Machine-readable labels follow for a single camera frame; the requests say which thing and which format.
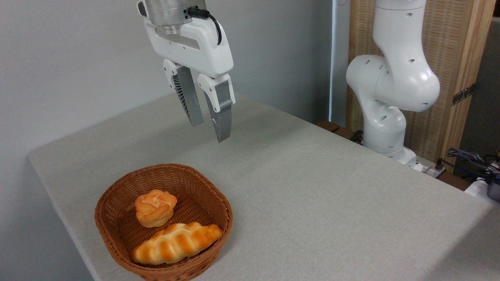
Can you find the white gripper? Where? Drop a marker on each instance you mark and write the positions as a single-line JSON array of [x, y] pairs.
[[195, 50]]

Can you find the round orange bread bun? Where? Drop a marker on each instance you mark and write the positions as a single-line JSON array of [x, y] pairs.
[[155, 207]]

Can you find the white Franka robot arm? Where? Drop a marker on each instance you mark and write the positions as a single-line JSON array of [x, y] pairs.
[[398, 78]]

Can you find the long braided bread loaf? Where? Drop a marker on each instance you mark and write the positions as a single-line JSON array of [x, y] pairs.
[[175, 242]]

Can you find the dark wooden bench slat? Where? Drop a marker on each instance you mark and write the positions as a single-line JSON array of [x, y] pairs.
[[345, 134], [327, 125]]

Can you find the brown wicker basket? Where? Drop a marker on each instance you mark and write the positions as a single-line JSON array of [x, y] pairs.
[[117, 218]]

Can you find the wooden woven screen panel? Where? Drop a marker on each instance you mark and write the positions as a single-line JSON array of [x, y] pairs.
[[453, 43]]

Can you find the black metal hinge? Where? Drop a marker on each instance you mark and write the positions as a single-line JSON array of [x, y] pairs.
[[463, 94]]

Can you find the dark grey partition panel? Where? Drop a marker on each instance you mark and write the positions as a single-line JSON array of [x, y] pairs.
[[486, 86]]

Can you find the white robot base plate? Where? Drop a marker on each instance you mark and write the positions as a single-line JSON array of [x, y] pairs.
[[425, 168]]

